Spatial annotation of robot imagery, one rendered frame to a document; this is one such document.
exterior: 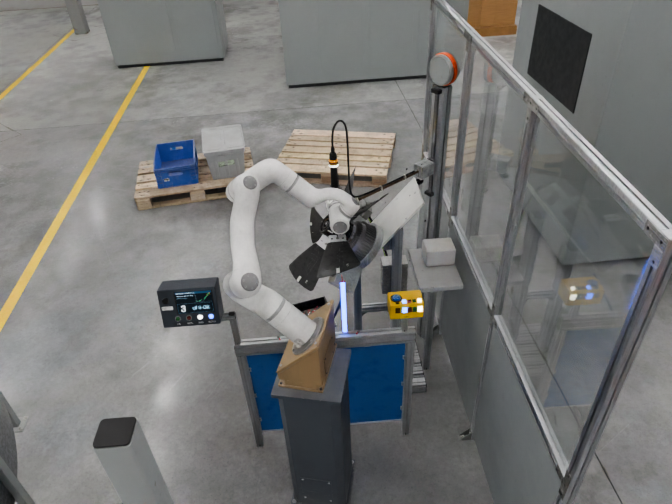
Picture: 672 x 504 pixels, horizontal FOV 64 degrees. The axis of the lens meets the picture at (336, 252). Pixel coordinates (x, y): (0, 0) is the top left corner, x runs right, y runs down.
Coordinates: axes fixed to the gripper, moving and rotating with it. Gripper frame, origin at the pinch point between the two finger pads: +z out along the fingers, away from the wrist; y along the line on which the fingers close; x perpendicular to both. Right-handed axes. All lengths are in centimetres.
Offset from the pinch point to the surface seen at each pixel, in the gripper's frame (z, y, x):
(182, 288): -39, -72, -22
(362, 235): 3.4, 13.1, -30.7
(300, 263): 5, -21, -47
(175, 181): 254, -148, -130
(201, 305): -42, -64, -30
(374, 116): 427, 73, -152
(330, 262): -17.6, -4.8, -30.2
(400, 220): 4.2, 33.0, -23.5
